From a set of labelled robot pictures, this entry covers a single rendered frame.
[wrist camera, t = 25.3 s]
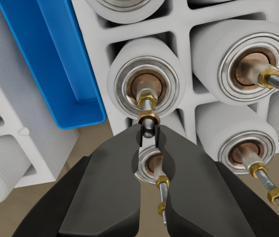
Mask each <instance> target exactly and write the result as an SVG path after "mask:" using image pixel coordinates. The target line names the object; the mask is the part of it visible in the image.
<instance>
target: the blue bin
mask: <svg viewBox="0 0 279 237"><path fill-rule="evenodd" d="M0 10H1V12H2V14H3V16H4V18H5V20H6V22H7V24H8V26H9V28H10V30H11V32H12V34H13V36H14V38H15V41H16V43H17V45H18V47H19V49H20V51H21V53H22V55H23V57H24V59H25V61H26V63H27V65H28V67H29V69H30V71H31V74H32V76H33V78H34V80H35V82H36V84H37V86H38V88H39V90H40V92H41V94H42V96H43V98H44V100H45V102H46V104H47V107H48V109H49V111H50V113H51V115H52V117H53V119H54V121H55V123H56V125H57V126H58V127H59V128H60V129H62V130H68V129H74V128H79V127H84V126H91V125H96V124H101V123H104V122H105V121H106V119H107V112H106V109H105V106H104V103H103V100H102V97H101V93H100V90H99V87H98V84H97V81H96V77H95V74H94V71H93V68H92V64H91V61H90V59H89V55H88V52H87V48H86V45H85V42H84V39H83V35H82V31H81V29H80V26H79V23H78V20H77V17H76V14H75V10H74V7H73V4H72V0H0Z"/></svg>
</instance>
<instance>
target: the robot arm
mask: <svg viewBox="0 0 279 237"><path fill-rule="evenodd" d="M154 126H155V146H156V148H158V149H159V151H160V152H161V153H162V155H163V162H162V171H163V172H164V173H165V175H166V176H167V177H168V179H169V181H170V184H169V187H168V193H167V201H166V208H165V214H166V222H167V231H168V233H169V235H170V236H171V237H279V216H278V215H277V214H276V213H275V211H274V210H273V209H272V208H271V207H270V206H268V205H267V204H266V203H265V202H264V201H263V200H262V199H261V198H260V197H259V196H258V195H257V194H256V193H255V192H253V191H252V190H251V189H250V188H249V187H248V186H247V185H246V184H245V183H244V182H243V181H242V180H241V179H240V178H239V177H238V176H237V175H236V174H234V173H233V172H232V171H231V170H230V169H229V168H228V167H227V166H226V165H225V164H224V163H223V162H221V161H214V160H213V159H212V158H211V157H210V156H209V155H208V154H207V153H206V152H205V151H204V150H203V149H201V148H200V147H199V146H197V145H196V144H194V143H193V142H191V141H190V140H188V139H187V138H185V137H183V136H182V135H180V134H179V133H177V132H175V131H174V130H172V129H171V128H169V127H167V126H165V125H154ZM142 143H143V125H140V124H134V125H132V126H130V127H129V128H127V129H125V130H124V131H122V132H120V133H118V134H117V135H115V136H113V137H112V138H110V139H108V140H107V141H105V142H104V143H102V144H101V145H100V146H99V147H98V148H96V149H95V150H94V151H93V152H92V153H91V154H90V155H89V156H83V157H82V158H81V159H80V160H79V161H78V162H77V163H76V164H75V165H74V166H73V167H72V168H71V169H70V170H69V171H68V172H67V173H66V174H65V175H64V176H63V177H62V178H61V179H60V180H59V181H58V182H57V183H56V184H55V185H54V186H53V187H52V188H51V189H50V190H49V191H48V192H47V193H46V194H45V195H44V196H43V197H42V198H41V199H40V200H39V201H38V202H37V203H36V204H35V205H34V206H33V208H32V209H31V210H30V211H29V212H28V214H27V215H26V216H25V217H24V219H23V220H22V222H21V223H20V224H19V226H18V227H17V229H16V230H15V232H14V234H13V235H12V237H135V236H136V235H137V233H138V231H139V220H140V205H141V184H140V182H139V181H138V180H137V178H136V177H135V175H134V174H135V173H136V171H137V170H138V160H139V149H140V147H142Z"/></svg>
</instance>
